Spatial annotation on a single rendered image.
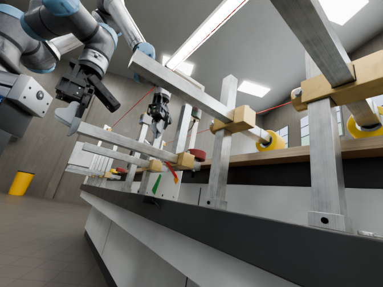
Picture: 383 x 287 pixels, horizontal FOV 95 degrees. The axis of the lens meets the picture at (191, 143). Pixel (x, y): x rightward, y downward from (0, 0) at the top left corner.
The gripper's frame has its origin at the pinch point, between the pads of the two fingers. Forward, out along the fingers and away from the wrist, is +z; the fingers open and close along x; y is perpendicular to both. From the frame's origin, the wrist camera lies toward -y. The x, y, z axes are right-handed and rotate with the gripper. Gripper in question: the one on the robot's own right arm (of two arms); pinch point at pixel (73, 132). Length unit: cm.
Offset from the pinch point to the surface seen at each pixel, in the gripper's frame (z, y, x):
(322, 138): -2, -34, 46
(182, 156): -2.5, -33.0, 4.3
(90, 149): -0.8, -7.4, -23.5
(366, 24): -504, -503, 20
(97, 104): -326, -30, -777
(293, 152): -6, -50, 34
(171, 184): 7.3, -33.1, 1.0
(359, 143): -6, -50, 48
